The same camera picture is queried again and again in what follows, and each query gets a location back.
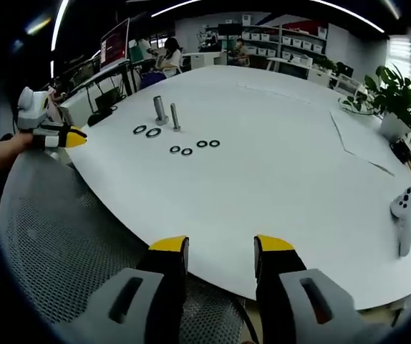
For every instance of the black object on table edge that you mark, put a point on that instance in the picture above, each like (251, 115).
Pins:
(100, 117)

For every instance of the shelf with white boxes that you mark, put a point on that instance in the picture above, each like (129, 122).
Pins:
(284, 41)

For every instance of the thick metal threaded stud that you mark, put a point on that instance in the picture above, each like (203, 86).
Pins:
(159, 109)

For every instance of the small plant in glass bowl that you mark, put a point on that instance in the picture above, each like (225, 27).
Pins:
(356, 102)

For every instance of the person's left hand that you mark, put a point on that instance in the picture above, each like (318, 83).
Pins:
(23, 140)

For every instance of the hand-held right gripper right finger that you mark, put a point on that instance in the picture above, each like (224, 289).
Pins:
(280, 283)

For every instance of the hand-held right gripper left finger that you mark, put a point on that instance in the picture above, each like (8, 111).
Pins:
(162, 286)

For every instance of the thin metal threaded stud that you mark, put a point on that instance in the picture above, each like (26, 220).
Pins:
(174, 118)

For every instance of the large black washer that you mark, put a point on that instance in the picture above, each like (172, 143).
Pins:
(140, 130)
(153, 133)

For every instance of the grey mesh office chair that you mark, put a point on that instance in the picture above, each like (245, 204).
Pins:
(66, 233)

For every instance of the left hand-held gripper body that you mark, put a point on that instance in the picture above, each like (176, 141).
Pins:
(32, 111)

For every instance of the black frame desk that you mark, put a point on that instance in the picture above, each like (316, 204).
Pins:
(98, 77)

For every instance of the small black washer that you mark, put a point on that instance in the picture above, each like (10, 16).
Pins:
(174, 149)
(186, 152)
(202, 144)
(214, 143)

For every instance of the grey game controller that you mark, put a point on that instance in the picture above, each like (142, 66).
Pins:
(406, 218)

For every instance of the green potted plant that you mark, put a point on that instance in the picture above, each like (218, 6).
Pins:
(402, 96)

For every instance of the red screen monitor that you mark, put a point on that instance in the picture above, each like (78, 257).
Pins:
(115, 44)

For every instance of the ceiling light strip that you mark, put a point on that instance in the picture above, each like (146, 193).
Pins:
(352, 14)
(175, 8)
(59, 25)

